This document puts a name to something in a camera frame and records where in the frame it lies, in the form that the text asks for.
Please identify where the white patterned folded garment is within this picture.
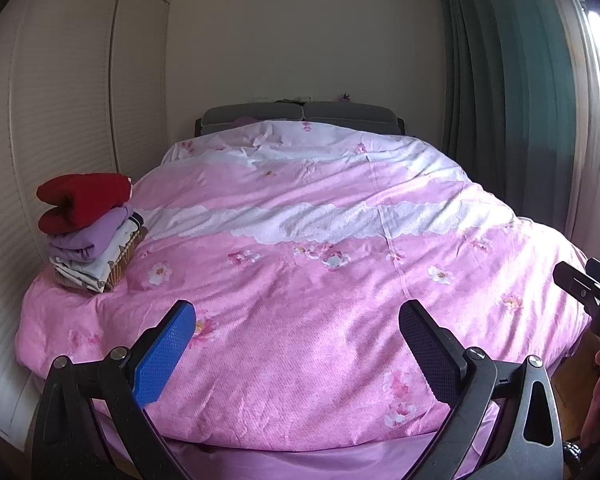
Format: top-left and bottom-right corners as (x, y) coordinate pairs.
(52, 220), (142, 293)

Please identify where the green curtain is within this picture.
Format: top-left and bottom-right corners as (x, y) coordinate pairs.
(439, 0), (581, 247)

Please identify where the white louvered wardrobe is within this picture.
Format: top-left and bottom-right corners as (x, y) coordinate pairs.
(0, 0), (172, 411)

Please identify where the lilac bed sheet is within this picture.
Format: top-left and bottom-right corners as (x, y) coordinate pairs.
(95, 400), (502, 480)

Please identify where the red sweater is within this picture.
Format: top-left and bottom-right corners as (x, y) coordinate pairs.
(36, 172), (133, 235)

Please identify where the dark grey headboard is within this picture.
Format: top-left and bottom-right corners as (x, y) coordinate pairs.
(195, 101), (406, 137)

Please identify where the pink floral duvet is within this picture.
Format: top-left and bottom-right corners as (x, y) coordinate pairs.
(16, 120), (593, 453)

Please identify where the brown striped folded garment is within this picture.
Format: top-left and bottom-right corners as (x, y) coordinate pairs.
(101, 227), (149, 294)

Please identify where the purple folded garment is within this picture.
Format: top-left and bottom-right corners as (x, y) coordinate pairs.
(47, 204), (135, 263)

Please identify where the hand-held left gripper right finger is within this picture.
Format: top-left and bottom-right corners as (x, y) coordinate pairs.
(399, 300), (563, 480)

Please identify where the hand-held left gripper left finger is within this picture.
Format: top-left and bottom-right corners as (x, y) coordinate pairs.
(31, 300), (197, 480)

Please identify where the dark beaded bracelet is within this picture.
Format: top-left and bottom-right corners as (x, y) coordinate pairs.
(561, 440), (588, 473)

